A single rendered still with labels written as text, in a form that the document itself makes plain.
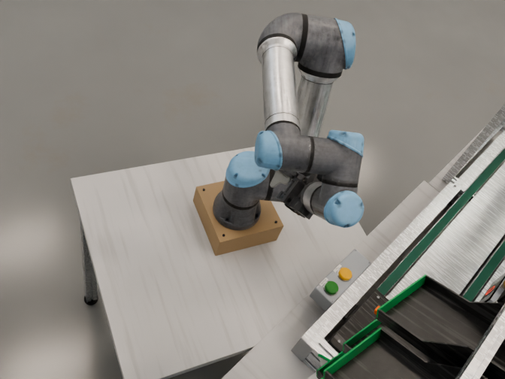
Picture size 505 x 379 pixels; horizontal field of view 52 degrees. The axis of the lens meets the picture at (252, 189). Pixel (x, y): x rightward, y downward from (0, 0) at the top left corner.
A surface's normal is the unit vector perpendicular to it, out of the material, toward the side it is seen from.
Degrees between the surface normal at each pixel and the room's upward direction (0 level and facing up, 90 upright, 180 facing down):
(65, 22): 0
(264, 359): 0
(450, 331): 25
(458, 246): 0
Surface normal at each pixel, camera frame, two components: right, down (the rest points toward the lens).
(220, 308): 0.22, -0.58
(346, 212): 0.30, 0.17
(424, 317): -0.04, -0.84
